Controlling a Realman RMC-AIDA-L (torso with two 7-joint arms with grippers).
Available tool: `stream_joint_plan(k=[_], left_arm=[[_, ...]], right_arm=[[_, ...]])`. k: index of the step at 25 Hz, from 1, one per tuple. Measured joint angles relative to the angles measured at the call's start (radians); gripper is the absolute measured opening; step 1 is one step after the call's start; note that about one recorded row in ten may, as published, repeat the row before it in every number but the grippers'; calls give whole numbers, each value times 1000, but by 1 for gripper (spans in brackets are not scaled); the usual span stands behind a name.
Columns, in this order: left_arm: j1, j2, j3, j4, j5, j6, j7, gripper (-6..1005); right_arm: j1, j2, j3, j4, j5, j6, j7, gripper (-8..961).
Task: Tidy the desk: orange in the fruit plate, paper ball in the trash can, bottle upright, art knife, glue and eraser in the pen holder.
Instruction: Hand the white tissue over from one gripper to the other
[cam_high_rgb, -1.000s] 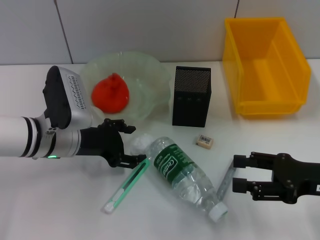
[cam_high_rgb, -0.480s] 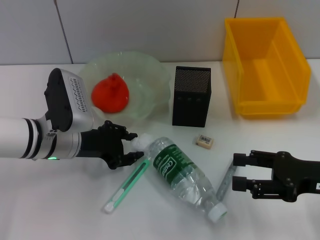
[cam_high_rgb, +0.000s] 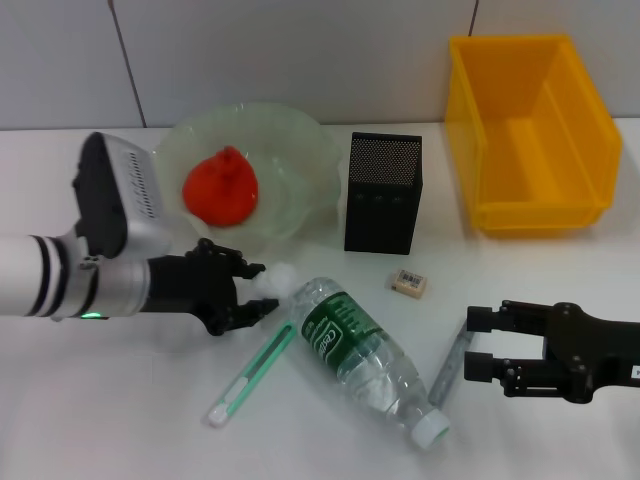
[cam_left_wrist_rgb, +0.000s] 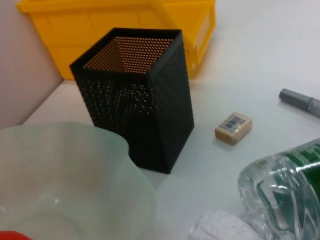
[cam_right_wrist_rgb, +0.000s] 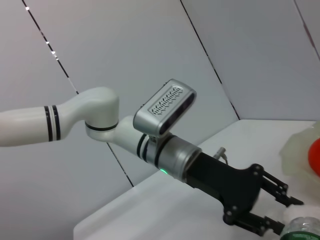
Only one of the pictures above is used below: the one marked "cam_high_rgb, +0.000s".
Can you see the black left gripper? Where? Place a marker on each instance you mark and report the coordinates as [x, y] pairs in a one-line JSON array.
[[195, 285]]

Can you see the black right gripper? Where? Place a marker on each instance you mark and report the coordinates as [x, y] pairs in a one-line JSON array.
[[595, 350]]

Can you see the white paper ball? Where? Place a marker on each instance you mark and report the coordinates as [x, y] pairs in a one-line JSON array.
[[277, 280]]

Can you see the clear green label water bottle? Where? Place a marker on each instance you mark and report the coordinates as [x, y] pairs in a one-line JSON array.
[[360, 360]]

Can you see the grey marker pen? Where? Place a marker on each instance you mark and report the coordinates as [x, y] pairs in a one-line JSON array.
[[446, 372]]

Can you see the mint green utility knife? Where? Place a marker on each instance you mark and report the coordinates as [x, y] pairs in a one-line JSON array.
[[247, 372]]

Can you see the beige eraser with barcode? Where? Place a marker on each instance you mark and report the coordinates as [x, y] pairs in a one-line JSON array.
[[407, 283]]

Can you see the black mesh pen holder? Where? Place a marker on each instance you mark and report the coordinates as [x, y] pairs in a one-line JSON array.
[[380, 220]]

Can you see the pale green glass bowl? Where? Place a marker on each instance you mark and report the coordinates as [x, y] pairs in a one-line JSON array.
[[295, 165]]

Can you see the yellow plastic storage bin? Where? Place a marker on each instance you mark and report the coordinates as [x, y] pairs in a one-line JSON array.
[[525, 150]]

